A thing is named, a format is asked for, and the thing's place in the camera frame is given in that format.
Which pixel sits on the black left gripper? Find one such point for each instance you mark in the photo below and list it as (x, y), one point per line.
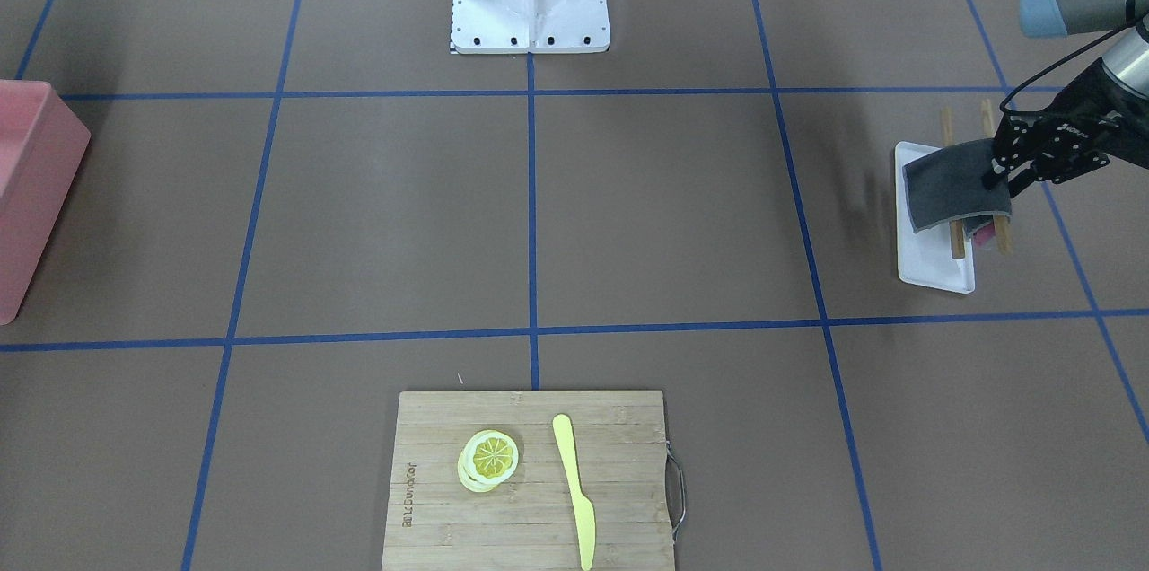
(1080, 117)

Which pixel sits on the dark grey cloth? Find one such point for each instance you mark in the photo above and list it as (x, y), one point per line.
(955, 183)

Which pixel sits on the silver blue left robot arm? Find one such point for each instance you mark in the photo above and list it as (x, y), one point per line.
(1122, 21)

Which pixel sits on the white rectangular tray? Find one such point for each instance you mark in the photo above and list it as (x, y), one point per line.
(925, 258)

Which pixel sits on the yellow plastic knife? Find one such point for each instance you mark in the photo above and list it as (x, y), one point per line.
(584, 512)

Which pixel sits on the yellow lemon slices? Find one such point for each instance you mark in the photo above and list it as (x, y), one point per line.
(487, 460)

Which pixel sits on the bamboo cutting board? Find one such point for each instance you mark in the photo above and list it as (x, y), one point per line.
(610, 443)

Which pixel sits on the pink plastic bin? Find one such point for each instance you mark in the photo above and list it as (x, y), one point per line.
(41, 149)

